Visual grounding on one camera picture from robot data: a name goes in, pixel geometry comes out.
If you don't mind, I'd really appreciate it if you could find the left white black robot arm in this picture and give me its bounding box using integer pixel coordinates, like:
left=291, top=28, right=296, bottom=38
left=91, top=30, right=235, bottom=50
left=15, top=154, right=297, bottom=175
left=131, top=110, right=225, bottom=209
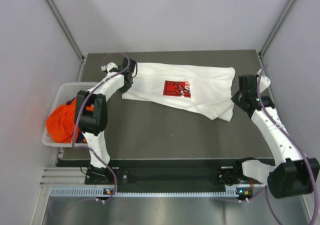
left=74, top=58, right=138, bottom=184

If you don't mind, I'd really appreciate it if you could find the left aluminium corner post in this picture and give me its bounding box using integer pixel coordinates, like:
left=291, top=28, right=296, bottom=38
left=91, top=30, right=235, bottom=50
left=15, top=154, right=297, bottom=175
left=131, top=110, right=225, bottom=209
left=45, top=0, right=85, bottom=61

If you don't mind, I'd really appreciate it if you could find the aluminium corner post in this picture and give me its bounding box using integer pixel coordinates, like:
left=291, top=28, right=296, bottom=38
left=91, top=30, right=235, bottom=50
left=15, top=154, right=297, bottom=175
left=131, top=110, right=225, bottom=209
left=45, top=0, right=85, bottom=61
left=257, top=0, right=298, bottom=59

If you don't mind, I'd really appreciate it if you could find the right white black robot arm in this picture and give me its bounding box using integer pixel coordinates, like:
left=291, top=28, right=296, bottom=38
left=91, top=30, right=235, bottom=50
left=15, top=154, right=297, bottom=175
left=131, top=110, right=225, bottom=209
left=231, top=75, right=320, bottom=199

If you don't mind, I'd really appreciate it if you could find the right aluminium corner post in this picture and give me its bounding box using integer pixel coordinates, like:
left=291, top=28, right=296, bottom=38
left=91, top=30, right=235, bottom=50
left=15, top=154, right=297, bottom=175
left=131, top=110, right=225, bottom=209
left=257, top=0, right=298, bottom=59

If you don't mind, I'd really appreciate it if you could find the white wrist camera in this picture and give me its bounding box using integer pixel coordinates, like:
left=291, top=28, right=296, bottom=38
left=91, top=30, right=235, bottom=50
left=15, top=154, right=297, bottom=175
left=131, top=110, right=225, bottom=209
left=256, top=68, right=271, bottom=93
left=101, top=62, right=118, bottom=74

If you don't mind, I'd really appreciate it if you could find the white t-shirt red print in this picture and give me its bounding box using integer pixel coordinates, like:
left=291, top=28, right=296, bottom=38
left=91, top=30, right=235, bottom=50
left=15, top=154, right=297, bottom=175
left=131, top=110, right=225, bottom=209
left=122, top=62, right=236, bottom=122

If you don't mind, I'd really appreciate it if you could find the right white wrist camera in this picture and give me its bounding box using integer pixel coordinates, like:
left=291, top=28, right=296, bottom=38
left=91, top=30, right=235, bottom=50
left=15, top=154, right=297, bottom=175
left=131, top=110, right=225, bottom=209
left=256, top=68, right=271, bottom=93

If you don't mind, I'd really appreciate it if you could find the orange t-shirt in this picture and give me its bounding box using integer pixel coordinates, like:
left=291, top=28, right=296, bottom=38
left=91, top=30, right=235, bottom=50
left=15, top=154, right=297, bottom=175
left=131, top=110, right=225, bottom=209
left=45, top=102, right=90, bottom=144

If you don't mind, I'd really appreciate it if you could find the aluminium frame rail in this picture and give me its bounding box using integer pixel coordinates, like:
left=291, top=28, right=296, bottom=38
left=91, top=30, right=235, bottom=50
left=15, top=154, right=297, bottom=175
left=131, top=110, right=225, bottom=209
left=40, top=166, right=239, bottom=194

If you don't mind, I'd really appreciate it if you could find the grey slotted cable duct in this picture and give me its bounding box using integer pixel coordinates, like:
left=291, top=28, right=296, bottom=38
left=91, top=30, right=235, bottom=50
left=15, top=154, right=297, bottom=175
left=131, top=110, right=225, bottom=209
left=49, top=186, right=253, bottom=198

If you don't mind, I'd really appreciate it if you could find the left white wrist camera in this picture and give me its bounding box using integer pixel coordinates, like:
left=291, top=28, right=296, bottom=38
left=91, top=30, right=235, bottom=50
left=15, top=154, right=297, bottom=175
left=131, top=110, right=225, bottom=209
left=101, top=62, right=118, bottom=74

